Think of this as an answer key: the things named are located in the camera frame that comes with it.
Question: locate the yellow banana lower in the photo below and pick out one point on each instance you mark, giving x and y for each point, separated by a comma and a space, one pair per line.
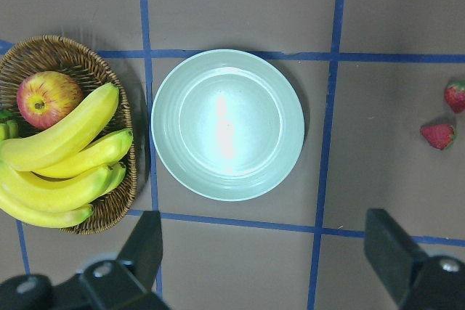
55, 196

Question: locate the yellow banana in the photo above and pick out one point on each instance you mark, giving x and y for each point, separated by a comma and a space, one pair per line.
44, 219
108, 149
55, 196
66, 137

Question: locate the yellow banana top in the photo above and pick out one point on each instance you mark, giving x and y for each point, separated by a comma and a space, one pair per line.
66, 137

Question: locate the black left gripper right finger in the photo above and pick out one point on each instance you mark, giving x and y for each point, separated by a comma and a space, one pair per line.
413, 278

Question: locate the yellow banana middle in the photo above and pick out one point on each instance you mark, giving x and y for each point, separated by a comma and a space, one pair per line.
108, 149

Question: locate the red yellow apple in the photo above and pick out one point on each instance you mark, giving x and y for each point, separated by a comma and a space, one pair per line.
45, 98

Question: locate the yellow banana bottom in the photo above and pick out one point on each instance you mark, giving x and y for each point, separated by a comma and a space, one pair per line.
44, 219

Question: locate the brown wicker basket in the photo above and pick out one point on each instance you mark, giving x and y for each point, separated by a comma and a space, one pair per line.
89, 70

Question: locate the red strawberry picked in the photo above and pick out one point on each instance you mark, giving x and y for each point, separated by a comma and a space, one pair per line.
454, 96
439, 136

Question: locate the pale green round plate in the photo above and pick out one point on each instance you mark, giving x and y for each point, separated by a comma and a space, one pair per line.
227, 125

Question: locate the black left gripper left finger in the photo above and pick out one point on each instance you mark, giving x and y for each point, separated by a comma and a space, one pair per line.
123, 282

